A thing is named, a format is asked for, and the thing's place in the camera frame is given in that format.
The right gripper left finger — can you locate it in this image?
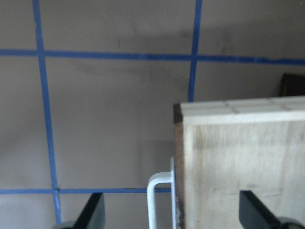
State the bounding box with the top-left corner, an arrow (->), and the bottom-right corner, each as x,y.
52,192 -> 105,229

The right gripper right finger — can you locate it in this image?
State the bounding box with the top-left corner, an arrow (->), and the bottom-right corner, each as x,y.
239,190 -> 305,229

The wooden drawer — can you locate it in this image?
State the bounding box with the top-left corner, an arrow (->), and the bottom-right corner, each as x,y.
173,96 -> 305,229

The white drawer handle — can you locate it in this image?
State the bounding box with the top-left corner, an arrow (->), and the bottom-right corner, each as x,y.
146,156 -> 177,229

